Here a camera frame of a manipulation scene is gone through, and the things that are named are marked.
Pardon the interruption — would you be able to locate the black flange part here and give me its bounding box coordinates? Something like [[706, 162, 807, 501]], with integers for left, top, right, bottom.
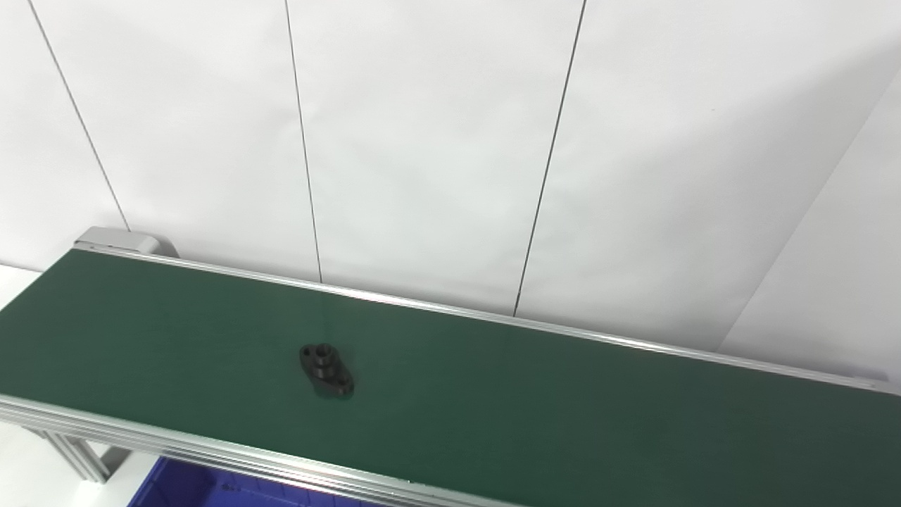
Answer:
[[298, 342, 355, 401]]

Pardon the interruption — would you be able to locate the blue plastic bin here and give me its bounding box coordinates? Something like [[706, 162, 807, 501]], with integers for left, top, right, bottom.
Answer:
[[130, 456, 395, 507]]

